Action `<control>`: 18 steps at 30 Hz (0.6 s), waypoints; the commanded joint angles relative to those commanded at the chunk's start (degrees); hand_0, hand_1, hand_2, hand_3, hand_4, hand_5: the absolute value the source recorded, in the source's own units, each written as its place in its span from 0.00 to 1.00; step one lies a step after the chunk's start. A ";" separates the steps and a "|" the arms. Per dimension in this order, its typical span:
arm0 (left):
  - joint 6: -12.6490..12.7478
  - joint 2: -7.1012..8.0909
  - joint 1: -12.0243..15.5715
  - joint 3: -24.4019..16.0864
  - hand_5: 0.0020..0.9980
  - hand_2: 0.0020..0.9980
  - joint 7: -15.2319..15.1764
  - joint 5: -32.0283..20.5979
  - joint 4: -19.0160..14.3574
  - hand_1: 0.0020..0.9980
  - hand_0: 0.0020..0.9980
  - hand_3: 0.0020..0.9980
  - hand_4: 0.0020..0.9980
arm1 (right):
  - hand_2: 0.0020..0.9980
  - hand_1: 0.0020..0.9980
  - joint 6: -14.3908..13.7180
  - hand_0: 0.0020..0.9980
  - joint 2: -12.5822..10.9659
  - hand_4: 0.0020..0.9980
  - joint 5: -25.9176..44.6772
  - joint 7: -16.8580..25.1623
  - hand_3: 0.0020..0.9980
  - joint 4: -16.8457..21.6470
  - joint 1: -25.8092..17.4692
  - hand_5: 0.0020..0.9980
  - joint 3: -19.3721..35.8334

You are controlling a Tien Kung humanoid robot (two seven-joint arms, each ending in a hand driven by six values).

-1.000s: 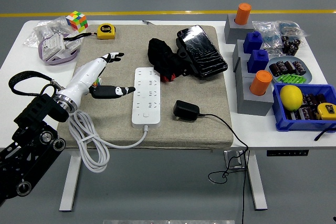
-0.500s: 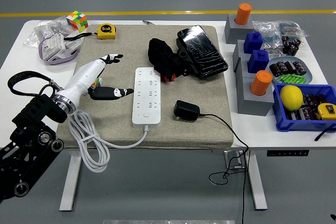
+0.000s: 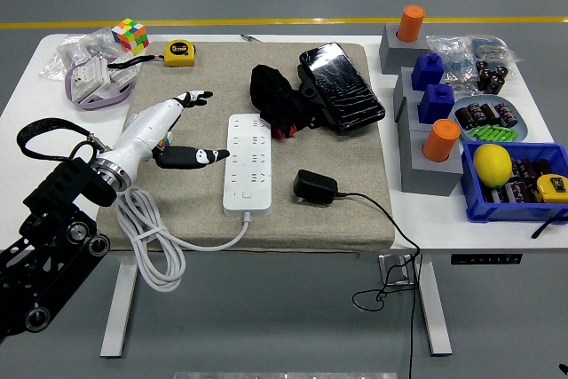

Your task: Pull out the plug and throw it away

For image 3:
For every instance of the purple plastic basket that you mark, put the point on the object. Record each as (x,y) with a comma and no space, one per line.
(89,106)

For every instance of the yellow lemon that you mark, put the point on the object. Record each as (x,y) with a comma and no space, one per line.
(492,166)

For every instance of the large grey block with hole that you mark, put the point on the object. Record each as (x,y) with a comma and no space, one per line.
(426,179)

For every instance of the glossy black rectangular case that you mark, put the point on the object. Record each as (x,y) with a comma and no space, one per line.
(341,81)

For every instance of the grey pen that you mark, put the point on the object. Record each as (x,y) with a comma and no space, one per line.
(248,37)

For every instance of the grey-brown fabric mat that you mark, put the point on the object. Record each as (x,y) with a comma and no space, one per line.
(288,228)

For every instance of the white table leg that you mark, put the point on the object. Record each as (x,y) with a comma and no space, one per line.
(120,308)
(432,308)

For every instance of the blue plastic bin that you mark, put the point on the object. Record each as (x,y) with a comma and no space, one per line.
(492,212)

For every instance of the silver metal bracket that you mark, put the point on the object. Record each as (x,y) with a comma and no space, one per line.
(388,270)

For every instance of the light blue oval plate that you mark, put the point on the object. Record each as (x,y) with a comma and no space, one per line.
(521,130)

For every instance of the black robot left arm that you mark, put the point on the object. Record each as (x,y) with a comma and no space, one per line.
(66,183)

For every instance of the black desk control panel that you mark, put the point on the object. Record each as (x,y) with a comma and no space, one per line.
(486,258)

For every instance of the colourful puzzle cube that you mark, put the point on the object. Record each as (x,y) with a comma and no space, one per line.
(131,37)
(165,139)

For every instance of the dark brown capacitor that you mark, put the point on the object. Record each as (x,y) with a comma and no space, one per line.
(477,113)
(499,73)
(490,112)
(490,85)
(494,196)
(521,190)
(483,67)
(507,115)
(523,169)
(465,117)
(542,167)

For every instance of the clear bag of small parts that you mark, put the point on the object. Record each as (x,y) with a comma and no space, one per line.
(492,47)

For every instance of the green battery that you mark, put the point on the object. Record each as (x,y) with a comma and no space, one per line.
(510,133)
(475,134)
(501,132)
(483,133)
(492,132)

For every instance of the white plastic switch boxes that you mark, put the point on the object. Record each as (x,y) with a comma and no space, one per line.
(91,75)

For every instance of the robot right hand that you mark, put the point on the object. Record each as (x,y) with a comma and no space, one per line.
(565,369)

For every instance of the clear bag of white parts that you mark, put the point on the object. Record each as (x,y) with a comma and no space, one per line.
(71,48)

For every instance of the clear bag with blue print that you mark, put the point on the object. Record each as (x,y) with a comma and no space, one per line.
(452,57)

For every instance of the orange cylinder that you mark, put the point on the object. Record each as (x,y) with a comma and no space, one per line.
(440,139)
(410,24)

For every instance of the blue block with knob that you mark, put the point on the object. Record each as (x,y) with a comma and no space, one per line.
(427,73)
(437,106)

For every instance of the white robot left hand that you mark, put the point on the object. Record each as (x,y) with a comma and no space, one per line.
(146,128)

